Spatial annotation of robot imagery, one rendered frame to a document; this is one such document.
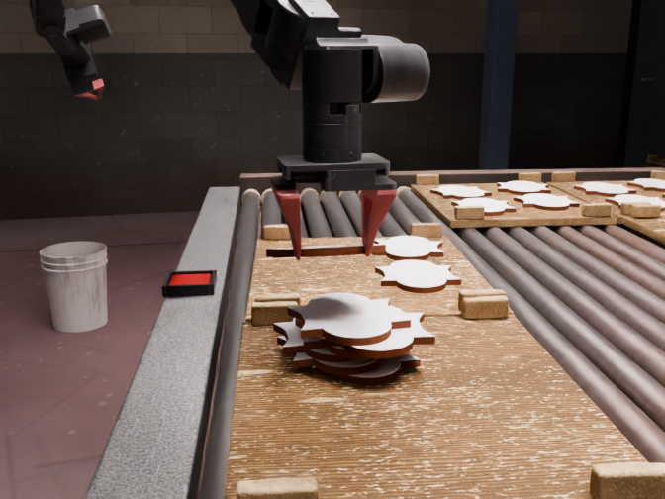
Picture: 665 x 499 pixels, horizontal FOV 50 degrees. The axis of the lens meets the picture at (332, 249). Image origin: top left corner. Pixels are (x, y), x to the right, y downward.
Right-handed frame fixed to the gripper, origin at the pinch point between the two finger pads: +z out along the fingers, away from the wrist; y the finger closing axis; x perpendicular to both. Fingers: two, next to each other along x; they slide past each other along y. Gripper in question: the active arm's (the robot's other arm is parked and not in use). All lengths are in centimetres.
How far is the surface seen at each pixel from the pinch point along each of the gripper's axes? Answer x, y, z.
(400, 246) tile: 45, 20, 13
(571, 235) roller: 57, 59, 16
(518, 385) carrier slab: -6.5, 18.0, 13.7
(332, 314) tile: 2.4, 0.4, 7.9
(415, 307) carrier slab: 17.9, 14.6, 13.7
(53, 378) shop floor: 212, -73, 107
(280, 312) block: 14.6, -3.7, 11.9
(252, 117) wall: 523, 36, 34
